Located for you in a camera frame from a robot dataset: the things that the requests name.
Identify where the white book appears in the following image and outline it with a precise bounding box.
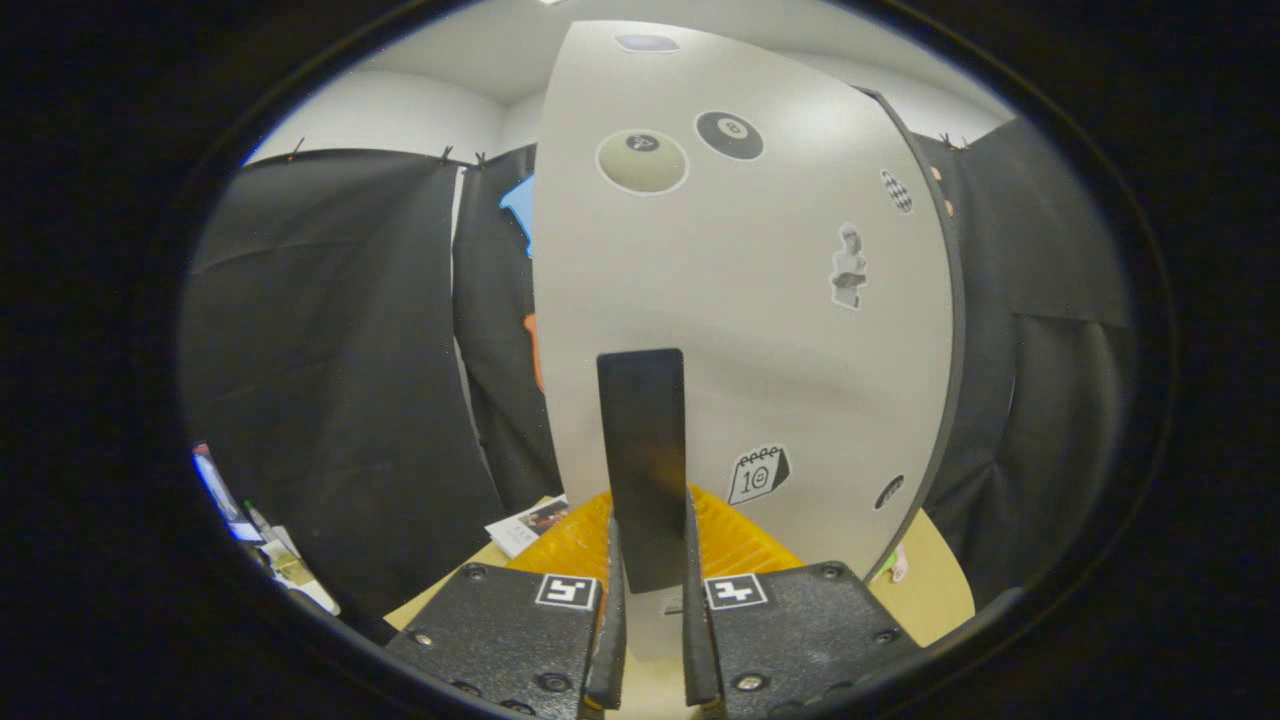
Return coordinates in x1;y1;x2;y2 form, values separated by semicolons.
485;494;571;559

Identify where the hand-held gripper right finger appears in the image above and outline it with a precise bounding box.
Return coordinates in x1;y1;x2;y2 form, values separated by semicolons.
683;485;926;720

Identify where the pale coloured clutter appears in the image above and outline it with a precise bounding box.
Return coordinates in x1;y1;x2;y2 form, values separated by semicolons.
192;443;341;616

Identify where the grey shoe cabinet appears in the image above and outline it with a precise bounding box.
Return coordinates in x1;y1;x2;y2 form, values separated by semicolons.
858;86;969;586

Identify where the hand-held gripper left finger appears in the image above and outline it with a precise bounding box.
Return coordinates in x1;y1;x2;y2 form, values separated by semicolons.
385;490;629;720

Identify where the black backdrop cloth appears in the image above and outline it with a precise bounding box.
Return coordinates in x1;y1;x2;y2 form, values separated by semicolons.
180;118;1136;621

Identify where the black door handle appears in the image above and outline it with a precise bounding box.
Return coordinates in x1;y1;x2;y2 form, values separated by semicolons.
597;348;689;595

